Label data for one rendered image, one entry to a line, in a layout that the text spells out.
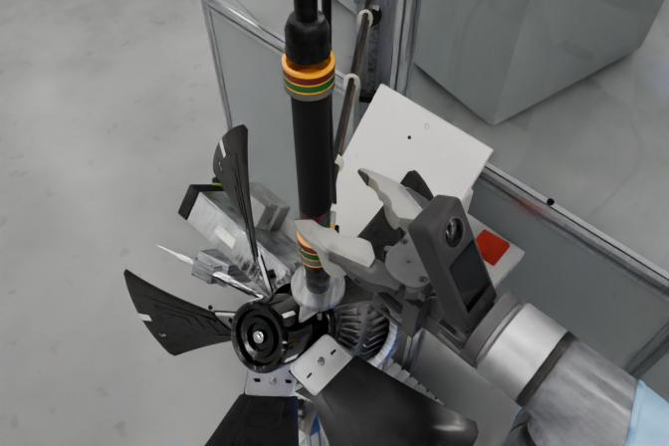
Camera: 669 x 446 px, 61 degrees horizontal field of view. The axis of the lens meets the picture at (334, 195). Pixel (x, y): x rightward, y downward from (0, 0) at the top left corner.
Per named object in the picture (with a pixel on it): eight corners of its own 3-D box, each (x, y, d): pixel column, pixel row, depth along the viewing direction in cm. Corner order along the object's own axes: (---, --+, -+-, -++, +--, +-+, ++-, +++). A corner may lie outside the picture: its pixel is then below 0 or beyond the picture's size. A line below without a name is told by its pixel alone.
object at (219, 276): (281, 310, 109) (159, 249, 126) (283, 299, 108) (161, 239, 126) (274, 312, 107) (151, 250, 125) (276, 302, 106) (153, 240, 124)
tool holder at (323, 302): (300, 249, 78) (296, 205, 71) (350, 256, 77) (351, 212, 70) (286, 308, 73) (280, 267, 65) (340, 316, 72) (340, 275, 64)
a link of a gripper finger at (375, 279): (322, 274, 52) (413, 307, 50) (322, 265, 51) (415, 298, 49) (341, 235, 55) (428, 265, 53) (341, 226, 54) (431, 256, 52)
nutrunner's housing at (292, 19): (307, 282, 78) (284, -34, 42) (334, 286, 77) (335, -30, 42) (301, 308, 75) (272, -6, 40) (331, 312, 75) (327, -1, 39)
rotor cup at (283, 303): (258, 327, 108) (209, 343, 97) (290, 265, 104) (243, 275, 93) (312, 378, 102) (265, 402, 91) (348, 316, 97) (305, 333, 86)
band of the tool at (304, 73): (290, 69, 50) (288, 41, 48) (337, 74, 49) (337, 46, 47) (279, 101, 47) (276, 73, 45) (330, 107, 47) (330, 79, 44)
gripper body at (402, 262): (364, 303, 57) (462, 384, 52) (368, 256, 51) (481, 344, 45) (412, 257, 61) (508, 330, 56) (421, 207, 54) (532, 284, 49)
